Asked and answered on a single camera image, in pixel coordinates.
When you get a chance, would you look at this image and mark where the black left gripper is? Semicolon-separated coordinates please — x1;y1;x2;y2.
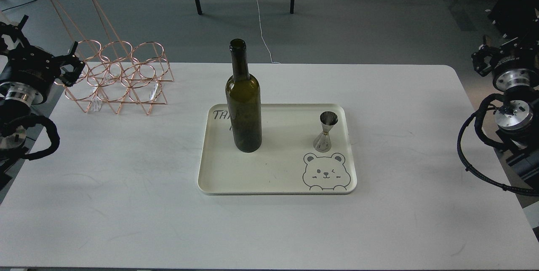
0;42;85;93

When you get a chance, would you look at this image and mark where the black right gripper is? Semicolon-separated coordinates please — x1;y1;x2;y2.
471;36;538;78

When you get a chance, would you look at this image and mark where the dark green wine bottle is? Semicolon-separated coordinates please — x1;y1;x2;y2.
225;38;262;153

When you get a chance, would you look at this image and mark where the silver metal jigger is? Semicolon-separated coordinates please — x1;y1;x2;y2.
312;111;339;153

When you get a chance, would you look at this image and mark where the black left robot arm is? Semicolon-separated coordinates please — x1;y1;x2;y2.
0;42;85;187

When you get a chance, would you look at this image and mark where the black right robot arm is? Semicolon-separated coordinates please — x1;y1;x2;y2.
456;34;539;197

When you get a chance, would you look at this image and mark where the black equipment case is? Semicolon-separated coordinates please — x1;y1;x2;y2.
488;0;538;38

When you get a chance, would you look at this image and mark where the cream bear serving tray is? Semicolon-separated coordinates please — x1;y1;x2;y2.
197;104;358;196

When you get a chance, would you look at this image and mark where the copper wire wine rack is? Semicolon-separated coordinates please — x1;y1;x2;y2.
49;0;175;115

